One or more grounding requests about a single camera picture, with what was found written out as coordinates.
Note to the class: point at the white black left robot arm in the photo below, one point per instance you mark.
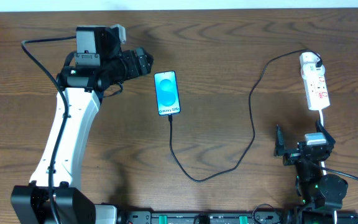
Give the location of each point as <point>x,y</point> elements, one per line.
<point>53,194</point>

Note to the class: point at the white usb wall charger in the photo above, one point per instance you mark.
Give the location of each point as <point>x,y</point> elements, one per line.
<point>311,66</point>

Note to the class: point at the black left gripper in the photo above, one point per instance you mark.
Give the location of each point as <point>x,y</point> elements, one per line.
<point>140,63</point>

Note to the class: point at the blue galaxy smartphone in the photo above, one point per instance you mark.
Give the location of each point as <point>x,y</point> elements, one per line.
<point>167,94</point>

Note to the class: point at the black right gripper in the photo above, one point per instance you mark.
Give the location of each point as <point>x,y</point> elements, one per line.
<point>299,152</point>

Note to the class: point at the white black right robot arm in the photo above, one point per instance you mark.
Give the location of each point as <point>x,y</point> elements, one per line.
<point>322,194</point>

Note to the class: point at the white power strip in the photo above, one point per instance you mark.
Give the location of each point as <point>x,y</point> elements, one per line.
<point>316,90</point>

